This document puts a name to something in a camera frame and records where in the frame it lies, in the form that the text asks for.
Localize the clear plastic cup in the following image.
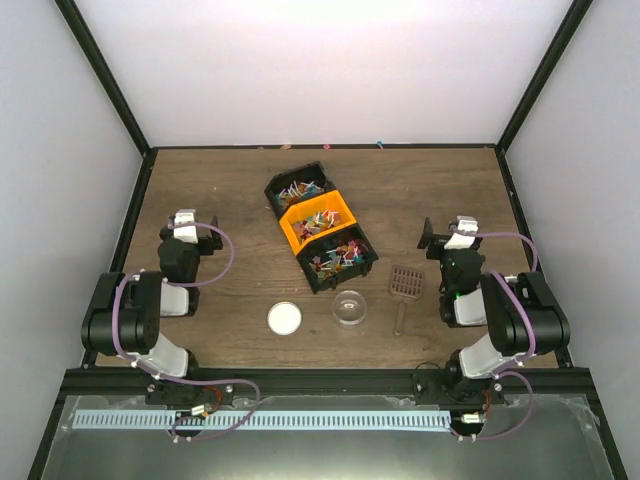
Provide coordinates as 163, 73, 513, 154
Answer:
332, 290, 367, 327

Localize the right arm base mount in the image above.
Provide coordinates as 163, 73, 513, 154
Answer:
411, 361, 505, 409

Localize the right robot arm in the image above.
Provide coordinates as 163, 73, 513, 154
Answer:
417, 216, 571, 403

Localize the light blue slotted rail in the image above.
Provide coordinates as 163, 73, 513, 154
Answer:
72, 410, 451, 432

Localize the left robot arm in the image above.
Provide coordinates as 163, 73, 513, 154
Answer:
80, 209, 224, 404

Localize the white round lid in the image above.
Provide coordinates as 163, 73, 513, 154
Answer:
267, 302, 302, 336

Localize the orange candy bin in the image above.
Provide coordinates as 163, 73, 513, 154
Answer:
279, 190, 357, 256

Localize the brown slotted scoop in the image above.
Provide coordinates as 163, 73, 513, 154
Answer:
389, 264, 425, 336

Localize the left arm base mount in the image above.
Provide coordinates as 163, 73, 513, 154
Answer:
144, 377, 235, 409

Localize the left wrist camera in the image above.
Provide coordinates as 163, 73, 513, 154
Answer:
170, 209, 198, 244

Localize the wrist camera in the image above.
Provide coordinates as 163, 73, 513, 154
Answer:
444, 215, 479, 250
170, 209, 198, 244

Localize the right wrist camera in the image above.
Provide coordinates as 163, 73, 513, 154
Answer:
444, 215, 479, 250

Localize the black bin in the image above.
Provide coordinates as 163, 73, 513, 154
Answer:
264, 161, 336, 220
296, 224, 379, 294

